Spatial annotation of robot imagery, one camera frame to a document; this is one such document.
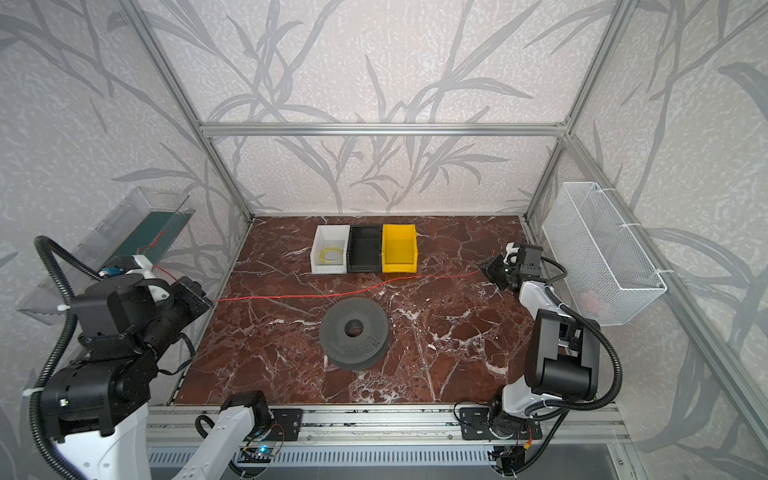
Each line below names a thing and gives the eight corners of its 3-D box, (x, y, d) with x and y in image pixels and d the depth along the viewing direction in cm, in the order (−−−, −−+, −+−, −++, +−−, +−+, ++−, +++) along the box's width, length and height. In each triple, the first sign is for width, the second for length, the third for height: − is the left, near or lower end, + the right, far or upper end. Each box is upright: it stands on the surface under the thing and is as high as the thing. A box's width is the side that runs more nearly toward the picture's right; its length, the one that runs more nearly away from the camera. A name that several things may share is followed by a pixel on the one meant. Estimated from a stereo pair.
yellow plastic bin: (381, 275, 105) (380, 262, 99) (383, 235, 117) (382, 222, 111) (417, 275, 105) (418, 262, 99) (415, 235, 117) (416, 222, 111)
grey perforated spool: (319, 371, 84) (313, 363, 79) (330, 307, 97) (326, 297, 92) (387, 371, 84) (385, 363, 79) (389, 307, 97) (388, 297, 92)
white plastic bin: (312, 277, 105) (307, 265, 99) (321, 237, 116) (317, 224, 111) (347, 277, 104) (344, 265, 99) (353, 237, 116) (351, 224, 111)
